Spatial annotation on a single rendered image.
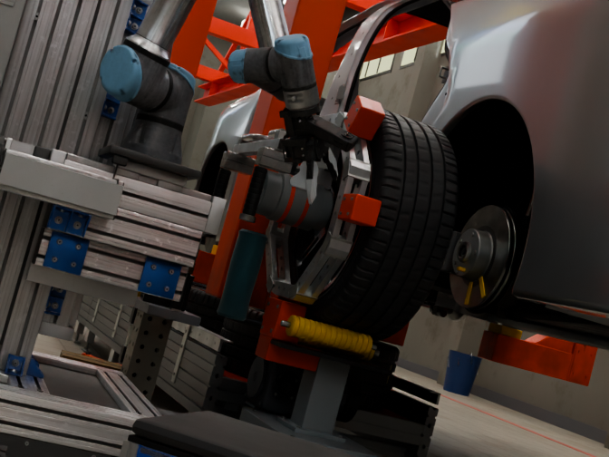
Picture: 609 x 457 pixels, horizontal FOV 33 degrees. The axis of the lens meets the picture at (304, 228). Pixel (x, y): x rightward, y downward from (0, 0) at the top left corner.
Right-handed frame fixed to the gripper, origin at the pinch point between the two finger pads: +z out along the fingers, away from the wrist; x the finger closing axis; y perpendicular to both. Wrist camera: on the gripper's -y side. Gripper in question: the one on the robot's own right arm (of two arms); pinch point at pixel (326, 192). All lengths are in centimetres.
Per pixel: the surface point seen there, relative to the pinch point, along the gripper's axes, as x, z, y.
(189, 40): -252, 11, 177
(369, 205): -32.7, 15.7, 3.8
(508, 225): -77, 40, -20
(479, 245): -75, 45, -11
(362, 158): -47.9, 8.0, 9.9
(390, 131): -56, 3, 4
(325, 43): -112, -11, 43
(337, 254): -31.8, 29.1, 14.5
